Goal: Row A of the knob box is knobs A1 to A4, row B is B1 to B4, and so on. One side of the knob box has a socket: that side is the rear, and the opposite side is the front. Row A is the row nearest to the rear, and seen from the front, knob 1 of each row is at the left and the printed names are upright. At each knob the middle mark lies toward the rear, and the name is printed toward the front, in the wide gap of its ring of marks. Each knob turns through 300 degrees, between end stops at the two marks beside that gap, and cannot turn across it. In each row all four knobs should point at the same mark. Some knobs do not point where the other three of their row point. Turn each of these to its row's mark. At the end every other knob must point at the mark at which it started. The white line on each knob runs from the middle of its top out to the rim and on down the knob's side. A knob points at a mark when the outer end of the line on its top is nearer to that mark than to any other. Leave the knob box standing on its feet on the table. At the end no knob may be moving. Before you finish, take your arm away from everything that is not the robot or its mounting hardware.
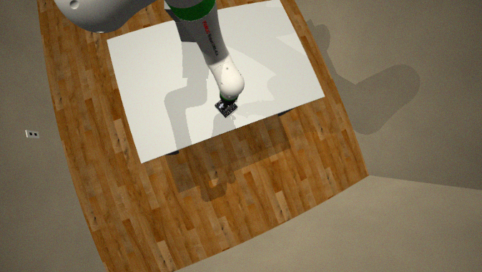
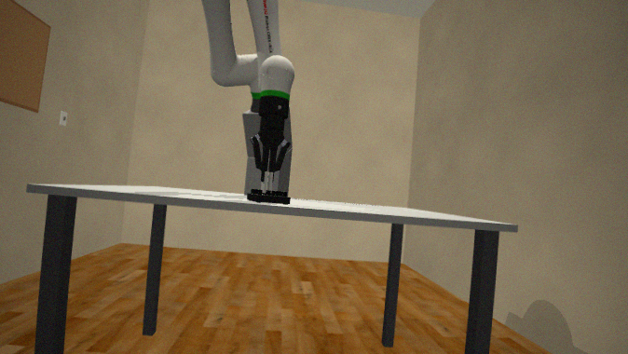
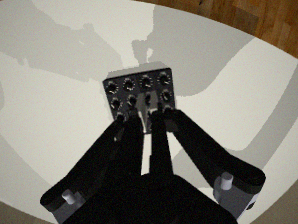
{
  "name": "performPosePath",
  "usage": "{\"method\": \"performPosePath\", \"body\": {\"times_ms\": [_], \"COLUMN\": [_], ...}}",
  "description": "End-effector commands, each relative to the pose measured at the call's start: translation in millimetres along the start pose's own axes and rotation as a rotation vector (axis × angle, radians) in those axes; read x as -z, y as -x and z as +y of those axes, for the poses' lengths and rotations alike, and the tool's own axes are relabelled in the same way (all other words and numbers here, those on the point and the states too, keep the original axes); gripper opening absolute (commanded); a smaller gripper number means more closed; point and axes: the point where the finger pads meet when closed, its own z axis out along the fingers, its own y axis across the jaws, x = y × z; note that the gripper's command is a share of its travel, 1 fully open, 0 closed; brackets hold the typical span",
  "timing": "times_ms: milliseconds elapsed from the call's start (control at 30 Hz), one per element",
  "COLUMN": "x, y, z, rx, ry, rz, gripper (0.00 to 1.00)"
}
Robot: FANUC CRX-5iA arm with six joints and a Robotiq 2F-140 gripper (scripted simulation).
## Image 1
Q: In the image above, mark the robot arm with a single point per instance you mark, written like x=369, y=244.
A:
x=199, y=17

